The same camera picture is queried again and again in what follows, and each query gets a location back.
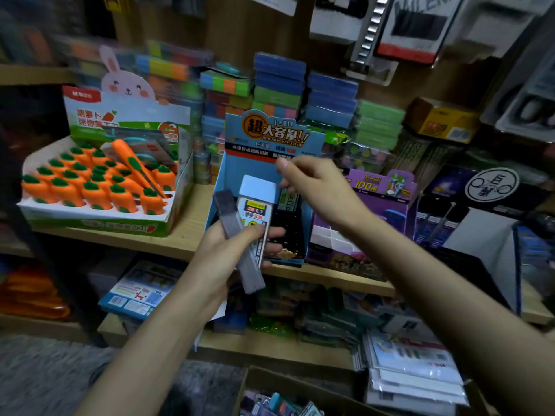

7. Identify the person's right hand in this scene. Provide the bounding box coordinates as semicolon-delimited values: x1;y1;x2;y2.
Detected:
276;154;374;235

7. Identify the person's left hand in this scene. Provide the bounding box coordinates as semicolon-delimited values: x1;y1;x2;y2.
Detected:
186;222;287;295

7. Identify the wooden shelf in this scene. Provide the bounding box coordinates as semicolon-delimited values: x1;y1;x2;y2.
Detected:
0;0;555;416

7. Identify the purple display box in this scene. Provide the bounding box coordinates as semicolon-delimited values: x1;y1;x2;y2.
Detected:
305;169;419;283

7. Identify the blue display box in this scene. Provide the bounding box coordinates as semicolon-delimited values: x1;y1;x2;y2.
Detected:
206;108;326;267

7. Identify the brown cardboard box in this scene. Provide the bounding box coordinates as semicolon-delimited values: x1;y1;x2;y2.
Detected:
230;366;391;416

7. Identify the pile of pencil lead cases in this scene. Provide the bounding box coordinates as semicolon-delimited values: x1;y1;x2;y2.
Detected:
243;389;326;416

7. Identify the black and white display box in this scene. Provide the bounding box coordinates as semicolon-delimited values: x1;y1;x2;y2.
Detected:
412;167;553;314

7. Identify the person's right forearm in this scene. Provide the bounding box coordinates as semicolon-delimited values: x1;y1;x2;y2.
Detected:
351;212;555;416

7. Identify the person's left forearm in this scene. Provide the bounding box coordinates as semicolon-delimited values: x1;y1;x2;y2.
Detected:
73;281;218;416

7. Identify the orange carrot pen display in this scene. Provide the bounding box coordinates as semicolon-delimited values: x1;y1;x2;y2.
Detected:
17;46;197;238

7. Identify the stack of green packets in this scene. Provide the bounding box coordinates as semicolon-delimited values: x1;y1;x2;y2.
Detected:
354;99;407;153

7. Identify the stack of blue packets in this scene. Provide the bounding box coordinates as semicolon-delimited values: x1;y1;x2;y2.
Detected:
251;51;359;131

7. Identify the yellow carton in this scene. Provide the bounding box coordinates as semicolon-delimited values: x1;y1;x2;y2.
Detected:
408;96;480;144

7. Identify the stack of white packets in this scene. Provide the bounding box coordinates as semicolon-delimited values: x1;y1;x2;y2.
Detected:
360;329;469;416

